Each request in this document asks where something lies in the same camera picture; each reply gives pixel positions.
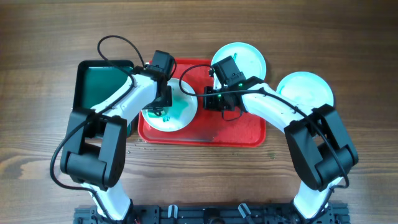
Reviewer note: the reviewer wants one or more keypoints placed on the red plastic tray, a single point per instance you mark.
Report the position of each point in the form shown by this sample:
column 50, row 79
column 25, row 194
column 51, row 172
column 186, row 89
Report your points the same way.
column 210, row 128

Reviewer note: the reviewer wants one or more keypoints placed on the white plate tray corner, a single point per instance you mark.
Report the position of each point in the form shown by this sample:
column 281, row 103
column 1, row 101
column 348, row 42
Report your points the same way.
column 247, row 58

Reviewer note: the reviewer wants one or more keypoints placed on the white plate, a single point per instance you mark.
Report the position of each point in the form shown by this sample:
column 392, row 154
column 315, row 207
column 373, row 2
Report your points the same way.
column 306, row 88
column 176, row 117

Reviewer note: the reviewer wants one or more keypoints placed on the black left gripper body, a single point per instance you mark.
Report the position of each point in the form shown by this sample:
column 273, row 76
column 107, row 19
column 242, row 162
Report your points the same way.
column 162, row 101

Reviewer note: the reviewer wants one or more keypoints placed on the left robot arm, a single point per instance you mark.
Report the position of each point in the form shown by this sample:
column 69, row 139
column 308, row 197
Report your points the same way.
column 93, row 153

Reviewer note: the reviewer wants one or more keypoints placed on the black tray with green liquid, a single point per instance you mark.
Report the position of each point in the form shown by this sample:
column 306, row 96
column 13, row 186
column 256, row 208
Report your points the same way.
column 97, row 80

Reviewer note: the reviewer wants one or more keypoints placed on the green scrubbing sponge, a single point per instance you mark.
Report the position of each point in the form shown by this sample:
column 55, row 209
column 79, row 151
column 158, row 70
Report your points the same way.
column 155, row 113

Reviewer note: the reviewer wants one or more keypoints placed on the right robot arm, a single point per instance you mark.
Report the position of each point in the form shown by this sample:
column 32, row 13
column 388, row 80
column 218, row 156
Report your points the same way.
column 321, row 149

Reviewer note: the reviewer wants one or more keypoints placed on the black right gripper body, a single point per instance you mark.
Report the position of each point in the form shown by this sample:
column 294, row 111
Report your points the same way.
column 216, row 102

